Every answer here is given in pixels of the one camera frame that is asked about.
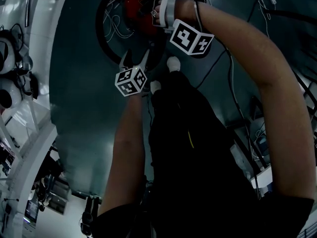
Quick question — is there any red-topped vacuum cleaner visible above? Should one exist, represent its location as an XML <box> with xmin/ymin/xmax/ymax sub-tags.
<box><xmin>123</xmin><ymin>0</ymin><xmax>174</xmax><ymax>36</ymax></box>

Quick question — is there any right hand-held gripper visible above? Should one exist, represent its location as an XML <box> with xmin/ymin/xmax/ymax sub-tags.
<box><xmin>152</xmin><ymin>0</ymin><xmax>215</xmax><ymax>57</ymax></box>

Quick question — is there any person's left forearm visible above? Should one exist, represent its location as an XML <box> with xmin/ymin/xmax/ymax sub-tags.
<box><xmin>99</xmin><ymin>94</ymin><xmax>146</xmax><ymax>217</ymax></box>

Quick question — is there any black vacuum hose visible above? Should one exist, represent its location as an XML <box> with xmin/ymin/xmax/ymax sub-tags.
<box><xmin>95</xmin><ymin>0</ymin><xmax>167</xmax><ymax>67</ymax></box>

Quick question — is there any grey metal wand tube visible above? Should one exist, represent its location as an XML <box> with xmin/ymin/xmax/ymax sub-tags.
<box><xmin>24</xmin><ymin>0</ymin><xmax>34</xmax><ymax>27</ymax></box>

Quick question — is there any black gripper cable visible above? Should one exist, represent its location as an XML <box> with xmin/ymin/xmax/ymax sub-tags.
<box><xmin>142</xmin><ymin>93</ymin><xmax>153</xmax><ymax>126</ymax></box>

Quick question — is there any person's right forearm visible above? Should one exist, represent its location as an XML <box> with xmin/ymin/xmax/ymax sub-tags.
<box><xmin>195</xmin><ymin>1</ymin><xmax>317</xmax><ymax>201</ymax></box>

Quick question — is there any person's black clothing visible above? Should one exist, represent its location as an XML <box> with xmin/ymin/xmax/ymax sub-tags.
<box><xmin>91</xmin><ymin>70</ymin><xmax>316</xmax><ymax>238</ymax></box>

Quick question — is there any person's right hand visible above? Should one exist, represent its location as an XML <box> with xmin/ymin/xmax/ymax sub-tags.
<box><xmin>153</xmin><ymin>0</ymin><xmax>202</xmax><ymax>27</ymax></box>

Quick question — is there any black floor cable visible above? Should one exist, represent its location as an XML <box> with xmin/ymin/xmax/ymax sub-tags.
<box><xmin>195</xmin><ymin>0</ymin><xmax>273</xmax><ymax>89</ymax></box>

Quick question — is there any long white extension cable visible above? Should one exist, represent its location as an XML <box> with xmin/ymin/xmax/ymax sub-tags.
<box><xmin>249</xmin><ymin>0</ymin><xmax>272</xmax><ymax>37</ymax></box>

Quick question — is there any white round device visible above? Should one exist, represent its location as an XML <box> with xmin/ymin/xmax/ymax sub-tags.
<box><xmin>0</xmin><ymin>79</ymin><xmax>23</xmax><ymax>109</ymax></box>
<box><xmin>0</xmin><ymin>31</ymin><xmax>14</xmax><ymax>74</ymax></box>

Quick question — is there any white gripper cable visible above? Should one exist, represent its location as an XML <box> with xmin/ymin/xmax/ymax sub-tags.
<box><xmin>194</xmin><ymin>0</ymin><xmax>261</xmax><ymax>196</ymax></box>

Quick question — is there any white curved counter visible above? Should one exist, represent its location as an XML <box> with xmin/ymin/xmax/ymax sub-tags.
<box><xmin>0</xmin><ymin>0</ymin><xmax>73</xmax><ymax>238</ymax></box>

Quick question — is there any white power cord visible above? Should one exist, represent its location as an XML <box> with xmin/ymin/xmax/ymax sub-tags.
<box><xmin>89</xmin><ymin>0</ymin><xmax>136</xmax><ymax>43</ymax></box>

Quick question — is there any person's white left shoe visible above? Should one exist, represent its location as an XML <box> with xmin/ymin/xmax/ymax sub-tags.
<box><xmin>149</xmin><ymin>80</ymin><xmax>162</xmax><ymax>94</ymax></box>

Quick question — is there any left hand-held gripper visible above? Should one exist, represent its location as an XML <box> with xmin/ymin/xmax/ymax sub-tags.
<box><xmin>114</xmin><ymin>49</ymin><xmax>151</xmax><ymax>98</ymax></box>

